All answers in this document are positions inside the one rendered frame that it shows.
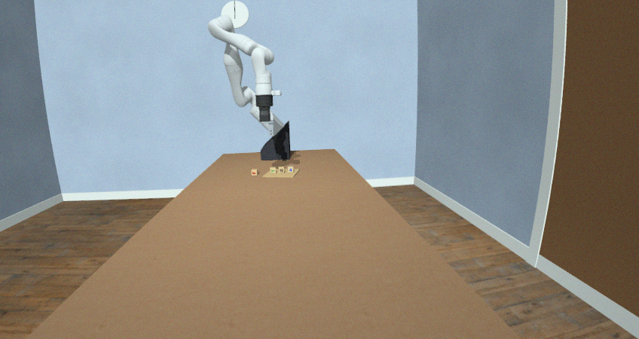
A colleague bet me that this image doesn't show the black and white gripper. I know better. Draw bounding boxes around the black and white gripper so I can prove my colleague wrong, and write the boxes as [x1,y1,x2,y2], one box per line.
[255,83,281,136]

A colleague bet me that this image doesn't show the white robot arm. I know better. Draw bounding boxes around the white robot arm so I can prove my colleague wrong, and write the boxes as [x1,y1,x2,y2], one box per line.
[208,15,285,136]

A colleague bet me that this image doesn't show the tan flat mat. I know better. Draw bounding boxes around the tan flat mat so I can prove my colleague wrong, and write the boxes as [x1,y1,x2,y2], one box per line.
[263,169,300,178]

